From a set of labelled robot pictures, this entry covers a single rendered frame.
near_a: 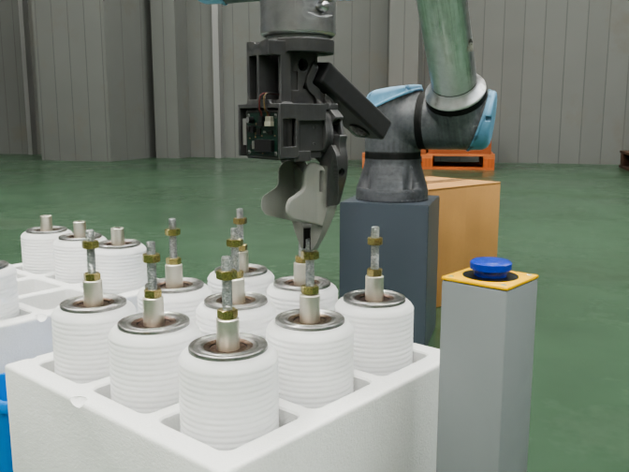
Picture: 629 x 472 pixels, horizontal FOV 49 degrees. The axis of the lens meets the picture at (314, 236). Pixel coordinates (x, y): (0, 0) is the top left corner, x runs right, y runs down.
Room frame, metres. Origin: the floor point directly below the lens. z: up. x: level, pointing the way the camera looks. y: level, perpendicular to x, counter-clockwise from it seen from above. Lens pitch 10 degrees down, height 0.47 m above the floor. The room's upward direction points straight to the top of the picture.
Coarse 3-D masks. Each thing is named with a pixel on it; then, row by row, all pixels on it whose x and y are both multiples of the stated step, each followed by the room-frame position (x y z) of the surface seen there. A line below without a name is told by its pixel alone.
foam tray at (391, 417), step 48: (48, 384) 0.72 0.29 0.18; (96, 384) 0.72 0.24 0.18; (384, 384) 0.72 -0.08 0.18; (432, 384) 0.77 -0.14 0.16; (48, 432) 0.71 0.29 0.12; (96, 432) 0.65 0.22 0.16; (144, 432) 0.60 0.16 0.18; (288, 432) 0.60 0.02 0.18; (336, 432) 0.63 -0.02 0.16; (384, 432) 0.70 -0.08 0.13; (432, 432) 0.77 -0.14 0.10
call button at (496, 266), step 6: (474, 258) 0.67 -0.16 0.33; (480, 258) 0.67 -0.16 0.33; (486, 258) 0.67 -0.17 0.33; (492, 258) 0.67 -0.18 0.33; (498, 258) 0.67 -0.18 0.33; (504, 258) 0.67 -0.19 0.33; (474, 264) 0.66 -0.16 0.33; (480, 264) 0.65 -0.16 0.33; (486, 264) 0.65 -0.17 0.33; (492, 264) 0.65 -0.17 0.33; (498, 264) 0.65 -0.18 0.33; (504, 264) 0.65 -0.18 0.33; (510, 264) 0.65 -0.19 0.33; (474, 270) 0.66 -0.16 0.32; (480, 270) 0.65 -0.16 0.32; (486, 270) 0.65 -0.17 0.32; (492, 270) 0.64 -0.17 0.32; (498, 270) 0.64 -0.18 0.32; (504, 270) 0.65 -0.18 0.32; (510, 270) 0.65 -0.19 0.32; (480, 276) 0.65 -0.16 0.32; (486, 276) 0.65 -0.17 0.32; (492, 276) 0.65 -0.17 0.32; (498, 276) 0.65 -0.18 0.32; (504, 276) 0.65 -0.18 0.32
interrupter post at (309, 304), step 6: (300, 294) 0.72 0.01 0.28; (318, 294) 0.72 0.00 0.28; (300, 300) 0.72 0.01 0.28; (306, 300) 0.71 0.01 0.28; (312, 300) 0.71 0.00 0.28; (318, 300) 0.72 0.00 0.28; (300, 306) 0.72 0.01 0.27; (306, 306) 0.71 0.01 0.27; (312, 306) 0.71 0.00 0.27; (318, 306) 0.72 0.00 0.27; (300, 312) 0.72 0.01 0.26; (306, 312) 0.71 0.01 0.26; (312, 312) 0.71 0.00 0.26; (318, 312) 0.72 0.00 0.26; (300, 318) 0.72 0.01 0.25; (306, 318) 0.71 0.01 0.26; (312, 318) 0.71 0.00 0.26; (318, 318) 0.72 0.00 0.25
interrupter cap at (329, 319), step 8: (288, 312) 0.74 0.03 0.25; (296, 312) 0.74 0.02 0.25; (320, 312) 0.74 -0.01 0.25; (328, 312) 0.75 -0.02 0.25; (336, 312) 0.74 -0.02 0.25; (280, 320) 0.71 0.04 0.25; (288, 320) 0.71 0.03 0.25; (296, 320) 0.72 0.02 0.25; (320, 320) 0.72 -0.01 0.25; (328, 320) 0.71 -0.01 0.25; (336, 320) 0.71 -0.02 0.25; (288, 328) 0.69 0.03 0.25; (296, 328) 0.69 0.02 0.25; (304, 328) 0.68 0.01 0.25; (312, 328) 0.68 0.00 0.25; (320, 328) 0.68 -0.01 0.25; (328, 328) 0.69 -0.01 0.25
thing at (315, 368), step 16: (272, 320) 0.72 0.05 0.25; (272, 336) 0.69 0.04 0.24; (288, 336) 0.68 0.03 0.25; (304, 336) 0.68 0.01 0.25; (320, 336) 0.68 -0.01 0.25; (336, 336) 0.68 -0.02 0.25; (352, 336) 0.71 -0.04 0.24; (288, 352) 0.68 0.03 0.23; (304, 352) 0.67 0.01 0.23; (320, 352) 0.67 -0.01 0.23; (336, 352) 0.68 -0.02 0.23; (352, 352) 0.71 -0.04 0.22; (288, 368) 0.68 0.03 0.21; (304, 368) 0.67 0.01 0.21; (320, 368) 0.67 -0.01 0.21; (336, 368) 0.68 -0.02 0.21; (352, 368) 0.71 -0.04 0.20; (288, 384) 0.68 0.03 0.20; (304, 384) 0.67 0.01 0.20; (320, 384) 0.67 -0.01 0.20; (336, 384) 0.68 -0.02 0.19; (352, 384) 0.71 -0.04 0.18; (288, 400) 0.68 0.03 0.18; (304, 400) 0.67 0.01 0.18; (320, 400) 0.67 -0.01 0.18
